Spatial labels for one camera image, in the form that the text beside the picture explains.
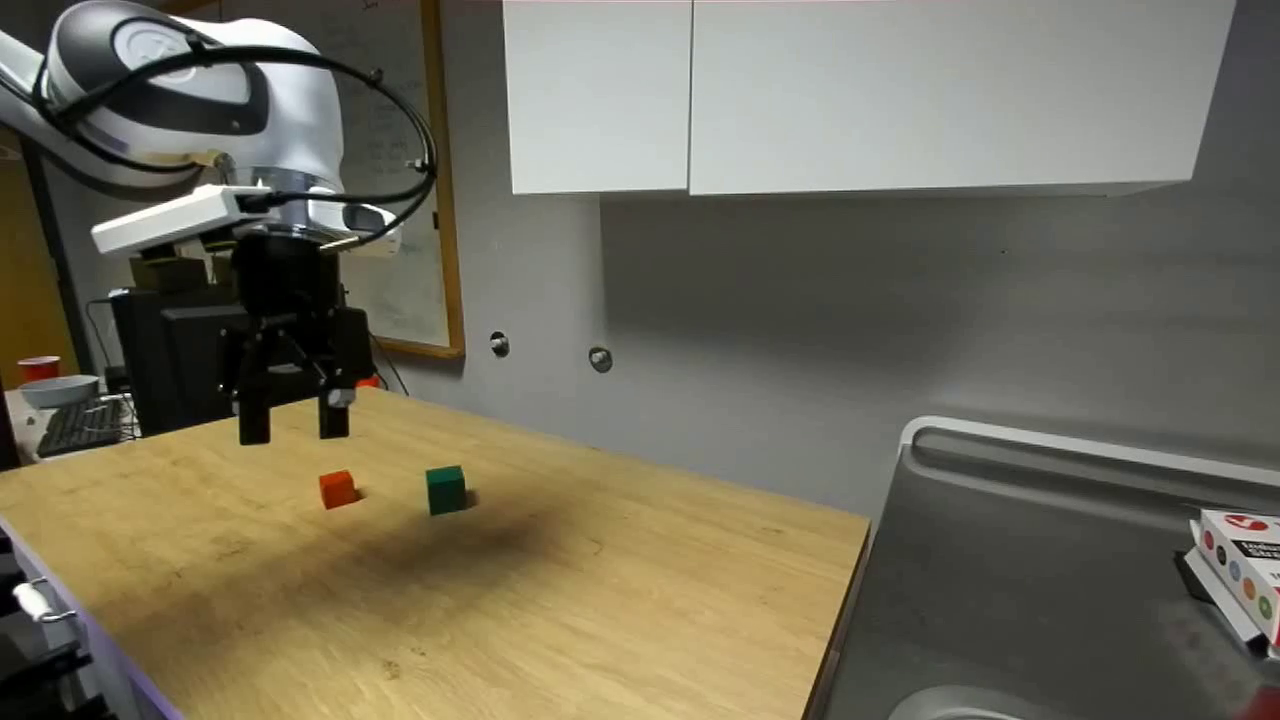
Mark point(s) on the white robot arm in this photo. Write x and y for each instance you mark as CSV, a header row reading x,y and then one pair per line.
x,y
212,131

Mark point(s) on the round wall socket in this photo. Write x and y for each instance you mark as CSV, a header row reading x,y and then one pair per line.
x,y
499,342
601,359

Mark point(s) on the black computer monitor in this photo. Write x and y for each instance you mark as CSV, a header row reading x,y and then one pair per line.
x,y
172,352

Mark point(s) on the stainless steel sink counter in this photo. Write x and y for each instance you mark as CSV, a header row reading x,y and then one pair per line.
x,y
1044,579

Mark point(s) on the round wall socket left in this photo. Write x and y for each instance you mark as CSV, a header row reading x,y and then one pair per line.
x,y
499,342

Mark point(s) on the white wall cabinet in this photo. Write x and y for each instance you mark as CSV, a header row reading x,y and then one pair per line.
x,y
763,99

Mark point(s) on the green block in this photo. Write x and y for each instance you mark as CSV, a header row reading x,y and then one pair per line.
x,y
447,491

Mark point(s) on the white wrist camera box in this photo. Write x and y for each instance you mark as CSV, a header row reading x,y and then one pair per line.
x,y
180,216

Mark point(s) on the colourful game box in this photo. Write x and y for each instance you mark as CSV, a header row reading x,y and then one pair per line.
x,y
1242,556

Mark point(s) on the keyboard on side desk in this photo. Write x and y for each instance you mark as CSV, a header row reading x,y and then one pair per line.
x,y
82,426

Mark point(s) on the wood framed whiteboard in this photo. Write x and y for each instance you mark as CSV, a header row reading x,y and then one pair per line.
x,y
404,281

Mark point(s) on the round wall socket right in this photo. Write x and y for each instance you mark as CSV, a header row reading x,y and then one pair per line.
x,y
601,359

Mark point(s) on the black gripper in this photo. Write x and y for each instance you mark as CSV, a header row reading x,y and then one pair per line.
x,y
292,335

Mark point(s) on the red plastic cup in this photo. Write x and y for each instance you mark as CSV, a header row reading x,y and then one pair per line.
x,y
39,371

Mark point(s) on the orange block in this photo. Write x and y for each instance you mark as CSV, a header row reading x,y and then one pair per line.
x,y
339,491

